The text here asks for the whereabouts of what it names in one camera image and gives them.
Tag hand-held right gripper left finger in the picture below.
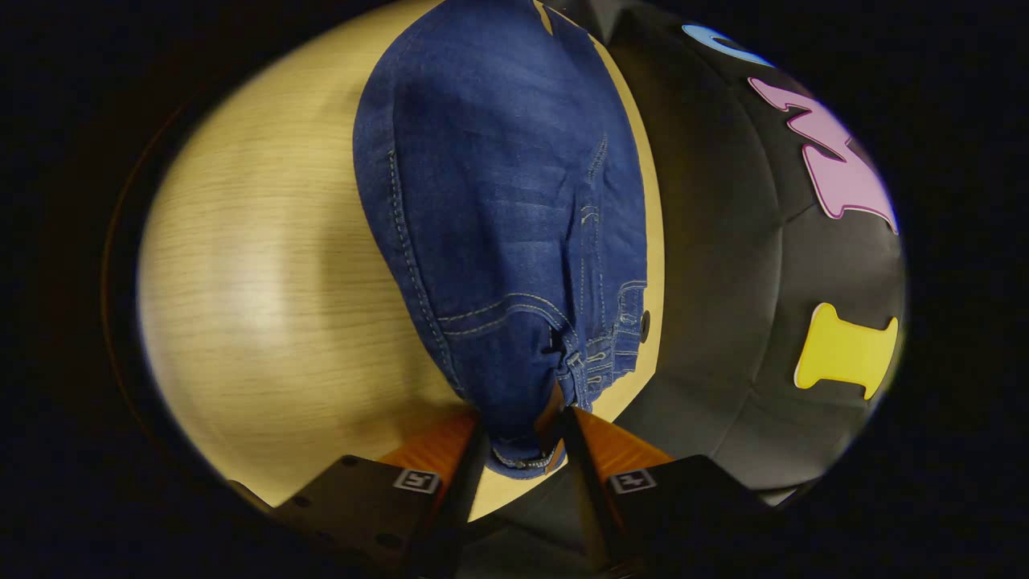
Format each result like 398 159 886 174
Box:
228 412 490 579

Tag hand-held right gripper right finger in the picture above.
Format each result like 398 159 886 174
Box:
557 405 777 579

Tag blue denim jeans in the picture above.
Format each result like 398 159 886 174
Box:
352 0 650 482

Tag black backdrop cloth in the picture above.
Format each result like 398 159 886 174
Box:
458 0 908 568

